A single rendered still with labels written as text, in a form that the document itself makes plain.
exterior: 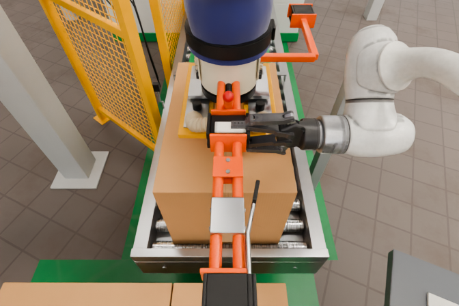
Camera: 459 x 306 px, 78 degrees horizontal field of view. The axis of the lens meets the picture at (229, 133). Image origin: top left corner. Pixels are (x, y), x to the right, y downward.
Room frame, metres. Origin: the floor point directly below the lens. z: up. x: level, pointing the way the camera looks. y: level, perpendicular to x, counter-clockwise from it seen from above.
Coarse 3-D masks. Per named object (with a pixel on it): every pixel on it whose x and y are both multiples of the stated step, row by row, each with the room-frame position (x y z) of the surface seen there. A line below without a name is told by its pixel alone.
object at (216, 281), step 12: (204, 276) 0.12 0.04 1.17; (216, 276) 0.12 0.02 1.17; (228, 276) 0.12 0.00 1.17; (240, 276) 0.12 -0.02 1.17; (204, 288) 0.10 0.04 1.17; (216, 288) 0.10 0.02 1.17; (228, 288) 0.10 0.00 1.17; (240, 288) 0.10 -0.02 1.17; (204, 300) 0.08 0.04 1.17; (216, 300) 0.08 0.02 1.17; (228, 300) 0.08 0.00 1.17; (240, 300) 0.08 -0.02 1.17
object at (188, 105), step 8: (192, 64) 0.85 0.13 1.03; (192, 72) 0.79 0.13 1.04; (184, 96) 0.68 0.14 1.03; (184, 104) 0.64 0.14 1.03; (192, 104) 0.64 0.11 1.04; (200, 104) 0.61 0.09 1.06; (208, 104) 0.64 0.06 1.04; (184, 112) 0.61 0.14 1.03; (200, 112) 0.60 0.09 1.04; (208, 112) 0.60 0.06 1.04; (184, 120) 0.57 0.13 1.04; (184, 128) 0.54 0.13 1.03; (184, 136) 0.52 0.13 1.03; (192, 136) 0.52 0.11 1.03; (200, 136) 0.52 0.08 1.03
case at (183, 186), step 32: (160, 160) 0.49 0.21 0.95; (192, 160) 0.49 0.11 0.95; (256, 160) 0.49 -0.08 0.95; (288, 160) 0.49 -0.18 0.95; (160, 192) 0.38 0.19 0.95; (192, 192) 0.38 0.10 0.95; (224, 192) 0.38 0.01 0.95; (288, 192) 0.38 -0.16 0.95; (192, 224) 0.38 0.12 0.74; (256, 224) 0.38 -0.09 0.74
